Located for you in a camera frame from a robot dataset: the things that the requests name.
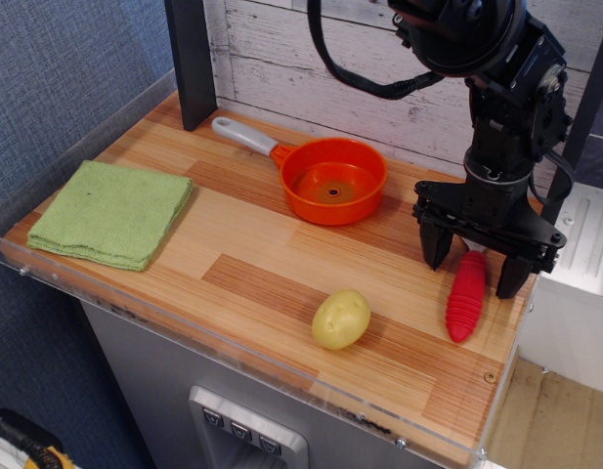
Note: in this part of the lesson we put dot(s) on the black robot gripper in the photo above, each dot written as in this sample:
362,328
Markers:
492,208

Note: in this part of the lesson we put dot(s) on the red handled ice cream scoop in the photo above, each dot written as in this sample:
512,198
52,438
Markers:
465,302

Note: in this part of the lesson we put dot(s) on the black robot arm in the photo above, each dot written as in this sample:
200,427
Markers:
515,72

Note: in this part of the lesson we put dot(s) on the green folded towel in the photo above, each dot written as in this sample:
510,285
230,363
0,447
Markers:
111,215

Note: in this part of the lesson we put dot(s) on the white toy sink unit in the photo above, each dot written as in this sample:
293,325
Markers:
563,330

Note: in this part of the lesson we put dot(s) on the yellow toy potato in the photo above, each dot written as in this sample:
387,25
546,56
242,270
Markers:
341,319

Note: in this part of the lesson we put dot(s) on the silver dispenser button panel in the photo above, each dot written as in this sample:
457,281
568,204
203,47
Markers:
247,432

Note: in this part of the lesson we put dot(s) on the grey toy fridge cabinet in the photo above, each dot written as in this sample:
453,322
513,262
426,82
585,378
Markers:
156,375

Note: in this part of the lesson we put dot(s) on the yellow object at corner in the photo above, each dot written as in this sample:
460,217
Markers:
48,458

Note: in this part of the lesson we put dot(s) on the clear acrylic table guard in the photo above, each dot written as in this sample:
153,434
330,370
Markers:
241,277

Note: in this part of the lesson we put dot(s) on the orange pot with grey handle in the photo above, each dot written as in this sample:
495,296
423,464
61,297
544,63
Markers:
331,181

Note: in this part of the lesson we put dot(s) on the dark grey right post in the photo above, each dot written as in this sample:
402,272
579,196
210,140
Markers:
578,26

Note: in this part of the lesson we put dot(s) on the dark grey post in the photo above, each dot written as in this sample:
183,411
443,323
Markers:
192,61
578,26

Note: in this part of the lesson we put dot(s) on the dark grey left post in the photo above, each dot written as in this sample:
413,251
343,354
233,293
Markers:
192,61

